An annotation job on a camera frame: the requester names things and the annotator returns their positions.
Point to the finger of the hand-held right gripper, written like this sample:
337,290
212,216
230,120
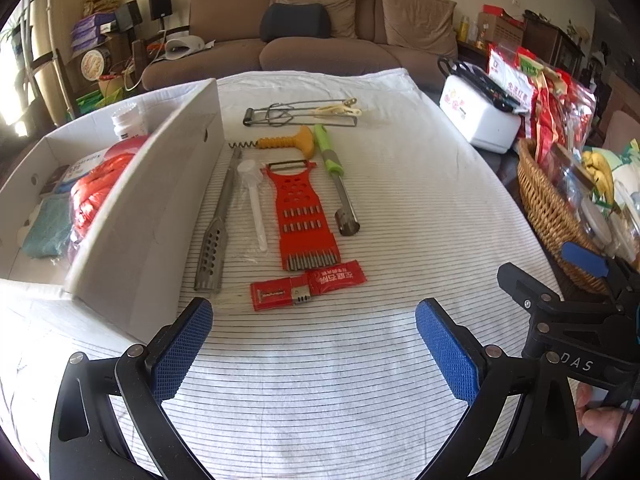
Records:
585,258
522,285

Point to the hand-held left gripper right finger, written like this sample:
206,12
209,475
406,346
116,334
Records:
447,350

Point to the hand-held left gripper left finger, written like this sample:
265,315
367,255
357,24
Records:
182,350

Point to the red razor blade pack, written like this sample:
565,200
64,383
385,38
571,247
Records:
270,295

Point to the red sachet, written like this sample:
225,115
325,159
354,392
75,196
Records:
335,277

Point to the white cardboard box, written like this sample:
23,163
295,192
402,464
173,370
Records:
150,220

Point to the white plastic spoon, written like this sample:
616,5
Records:
255,200

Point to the red plastic grater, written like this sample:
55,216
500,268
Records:
300,200

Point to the cream plastic clip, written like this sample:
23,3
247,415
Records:
345,109

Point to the person's right hand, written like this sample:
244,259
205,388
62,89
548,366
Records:
600,422

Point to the wicker basket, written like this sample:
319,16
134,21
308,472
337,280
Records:
545,210

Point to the bunch of bananas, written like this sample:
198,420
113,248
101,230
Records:
597,170

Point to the teal cloth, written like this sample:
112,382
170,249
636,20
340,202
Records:
47,230

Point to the red plastic bag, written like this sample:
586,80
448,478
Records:
100,180

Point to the white and red snack bag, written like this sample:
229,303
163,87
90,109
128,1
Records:
507,80

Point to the blue wet wipes pack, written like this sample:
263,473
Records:
82,165

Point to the dark wooden cabinet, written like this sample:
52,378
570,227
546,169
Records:
550,40

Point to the white pill bottle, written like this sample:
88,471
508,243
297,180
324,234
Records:
127,125

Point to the cardboard box with red lid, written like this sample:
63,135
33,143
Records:
500,25

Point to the green plastic bag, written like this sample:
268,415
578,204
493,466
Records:
97,99

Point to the beige sofa cushion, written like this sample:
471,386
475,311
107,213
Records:
345,5
415,15

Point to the brown sofa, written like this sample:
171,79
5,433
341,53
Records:
225,55

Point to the round decorated tin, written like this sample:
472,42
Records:
92,64

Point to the grey white neck massager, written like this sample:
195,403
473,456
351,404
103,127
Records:
185,47

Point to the stack of purple packs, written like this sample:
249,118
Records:
92,30

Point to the black speaker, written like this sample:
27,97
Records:
127,15
160,4

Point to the black lumbar pillow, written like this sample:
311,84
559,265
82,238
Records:
295,22

